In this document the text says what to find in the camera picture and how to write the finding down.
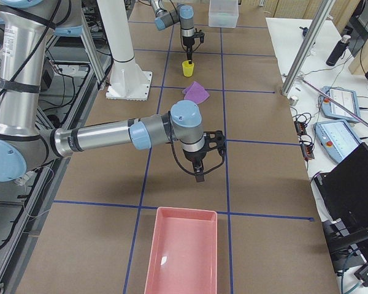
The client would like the blue teach pendant near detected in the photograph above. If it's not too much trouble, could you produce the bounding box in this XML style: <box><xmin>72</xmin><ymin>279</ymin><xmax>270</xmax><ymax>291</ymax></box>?
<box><xmin>314</xmin><ymin>119</ymin><xmax>362</xmax><ymax>164</ymax></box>

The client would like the purple cloth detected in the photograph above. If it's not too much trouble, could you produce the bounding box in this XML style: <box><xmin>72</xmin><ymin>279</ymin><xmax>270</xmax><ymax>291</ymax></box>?
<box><xmin>182</xmin><ymin>81</ymin><xmax>210</xmax><ymax>104</ymax></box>

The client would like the clear plastic box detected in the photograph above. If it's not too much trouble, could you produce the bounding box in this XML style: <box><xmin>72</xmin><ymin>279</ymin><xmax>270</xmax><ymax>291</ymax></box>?
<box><xmin>209</xmin><ymin>0</ymin><xmax>239</xmax><ymax>28</ymax></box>

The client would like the pink plastic tray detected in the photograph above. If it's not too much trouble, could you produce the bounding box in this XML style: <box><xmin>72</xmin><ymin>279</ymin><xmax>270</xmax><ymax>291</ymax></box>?
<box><xmin>144</xmin><ymin>207</ymin><xmax>218</xmax><ymax>293</ymax></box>

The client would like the white pedestal column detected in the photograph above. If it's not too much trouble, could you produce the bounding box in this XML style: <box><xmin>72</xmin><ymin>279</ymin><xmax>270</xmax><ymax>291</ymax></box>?
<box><xmin>98</xmin><ymin>0</ymin><xmax>153</xmax><ymax>100</ymax></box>

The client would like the blue teach pendant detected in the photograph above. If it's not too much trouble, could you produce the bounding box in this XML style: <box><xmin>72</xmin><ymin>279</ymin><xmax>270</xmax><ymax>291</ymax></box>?
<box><xmin>314</xmin><ymin>119</ymin><xmax>362</xmax><ymax>164</ymax></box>
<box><xmin>318</xmin><ymin>86</ymin><xmax>361</xmax><ymax>123</ymax></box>

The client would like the aluminium frame post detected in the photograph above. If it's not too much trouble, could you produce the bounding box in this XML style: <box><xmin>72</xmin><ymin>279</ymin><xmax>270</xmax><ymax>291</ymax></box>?
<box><xmin>281</xmin><ymin>0</ymin><xmax>335</xmax><ymax>96</ymax></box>

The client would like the blue teach pendant far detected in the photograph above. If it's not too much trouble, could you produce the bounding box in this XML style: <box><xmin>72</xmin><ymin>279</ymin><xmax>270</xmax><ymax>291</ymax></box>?
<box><xmin>318</xmin><ymin>86</ymin><xmax>361</xmax><ymax>123</ymax></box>

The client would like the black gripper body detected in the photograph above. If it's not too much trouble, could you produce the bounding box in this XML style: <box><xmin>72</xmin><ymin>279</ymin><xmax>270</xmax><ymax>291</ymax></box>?
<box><xmin>183</xmin><ymin>150</ymin><xmax>206</xmax><ymax>165</ymax></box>
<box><xmin>182</xmin><ymin>36</ymin><xmax>194</xmax><ymax>48</ymax></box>

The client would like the black laptop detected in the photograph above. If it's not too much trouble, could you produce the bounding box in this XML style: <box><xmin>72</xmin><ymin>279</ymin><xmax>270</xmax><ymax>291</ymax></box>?
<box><xmin>315</xmin><ymin>143</ymin><xmax>368</xmax><ymax>228</ymax></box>

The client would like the yellow plastic cup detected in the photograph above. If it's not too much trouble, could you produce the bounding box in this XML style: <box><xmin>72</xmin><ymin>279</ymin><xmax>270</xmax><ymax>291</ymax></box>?
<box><xmin>182</xmin><ymin>60</ymin><xmax>194</xmax><ymax>77</ymax></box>

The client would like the reacher grabber stick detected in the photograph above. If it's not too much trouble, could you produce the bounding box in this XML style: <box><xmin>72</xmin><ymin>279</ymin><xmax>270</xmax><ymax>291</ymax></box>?
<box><xmin>301</xmin><ymin>78</ymin><xmax>368</xmax><ymax>128</ymax></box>

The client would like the black water bottle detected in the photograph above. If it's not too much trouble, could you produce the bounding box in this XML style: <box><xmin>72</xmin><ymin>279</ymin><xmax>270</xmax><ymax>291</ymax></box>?
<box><xmin>326</xmin><ymin>34</ymin><xmax>351</xmax><ymax>66</ymax></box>

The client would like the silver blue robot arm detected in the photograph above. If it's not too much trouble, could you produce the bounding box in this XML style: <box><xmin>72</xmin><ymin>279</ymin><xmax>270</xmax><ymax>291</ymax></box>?
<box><xmin>0</xmin><ymin>1</ymin><xmax>207</xmax><ymax>182</ymax></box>
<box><xmin>150</xmin><ymin>1</ymin><xmax>196</xmax><ymax>64</ymax></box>

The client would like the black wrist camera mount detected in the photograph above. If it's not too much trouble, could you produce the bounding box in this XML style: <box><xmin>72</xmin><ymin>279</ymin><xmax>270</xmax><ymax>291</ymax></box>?
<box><xmin>202</xmin><ymin>130</ymin><xmax>226</xmax><ymax>157</ymax></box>

